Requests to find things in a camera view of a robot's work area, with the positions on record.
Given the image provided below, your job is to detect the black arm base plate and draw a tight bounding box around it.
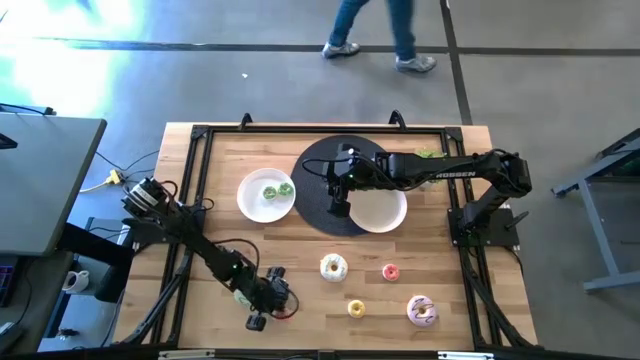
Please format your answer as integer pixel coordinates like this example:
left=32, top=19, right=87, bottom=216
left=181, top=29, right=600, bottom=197
left=447, top=207, right=521, bottom=249

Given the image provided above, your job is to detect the black metal table frame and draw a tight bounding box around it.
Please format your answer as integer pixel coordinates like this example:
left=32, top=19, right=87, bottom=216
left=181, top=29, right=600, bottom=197
left=119, top=122, right=539, bottom=351

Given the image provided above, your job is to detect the person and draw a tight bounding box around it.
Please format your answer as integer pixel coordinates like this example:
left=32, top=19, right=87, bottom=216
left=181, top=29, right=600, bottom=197
left=322, top=0, right=439, bottom=74

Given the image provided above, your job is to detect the large white sprinkled donut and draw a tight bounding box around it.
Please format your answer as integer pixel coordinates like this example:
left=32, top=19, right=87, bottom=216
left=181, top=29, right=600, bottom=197
left=319, top=253, right=350, bottom=284

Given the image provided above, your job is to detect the black round placemat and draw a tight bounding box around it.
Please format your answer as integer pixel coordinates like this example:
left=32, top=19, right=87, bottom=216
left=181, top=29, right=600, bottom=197
left=290, top=134, right=401, bottom=238

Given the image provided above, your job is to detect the white round plate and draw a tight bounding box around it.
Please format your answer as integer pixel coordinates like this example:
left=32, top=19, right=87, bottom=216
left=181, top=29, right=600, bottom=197
left=236, top=167, right=297, bottom=224
left=348, top=187, right=409, bottom=235

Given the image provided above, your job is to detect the grey metal table stand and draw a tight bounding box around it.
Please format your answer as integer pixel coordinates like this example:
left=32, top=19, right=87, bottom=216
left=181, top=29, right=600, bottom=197
left=551, top=128, right=640, bottom=294

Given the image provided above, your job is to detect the grey desk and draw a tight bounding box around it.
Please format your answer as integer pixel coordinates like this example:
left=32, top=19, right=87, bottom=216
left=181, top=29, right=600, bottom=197
left=0, top=112, right=108, bottom=257

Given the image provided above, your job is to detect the white mug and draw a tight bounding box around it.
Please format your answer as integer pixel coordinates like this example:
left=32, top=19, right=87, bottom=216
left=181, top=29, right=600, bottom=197
left=62, top=270, right=91, bottom=295

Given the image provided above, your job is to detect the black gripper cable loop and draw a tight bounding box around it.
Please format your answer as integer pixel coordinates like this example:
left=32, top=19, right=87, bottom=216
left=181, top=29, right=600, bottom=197
left=301, top=157, right=351, bottom=191

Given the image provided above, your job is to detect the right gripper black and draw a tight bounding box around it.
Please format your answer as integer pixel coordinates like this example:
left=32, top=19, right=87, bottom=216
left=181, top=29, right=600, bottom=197
left=327, top=143, right=377, bottom=219

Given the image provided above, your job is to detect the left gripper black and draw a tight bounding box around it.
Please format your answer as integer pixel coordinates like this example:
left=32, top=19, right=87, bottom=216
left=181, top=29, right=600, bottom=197
left=244, top=266, right=301, bottom=333

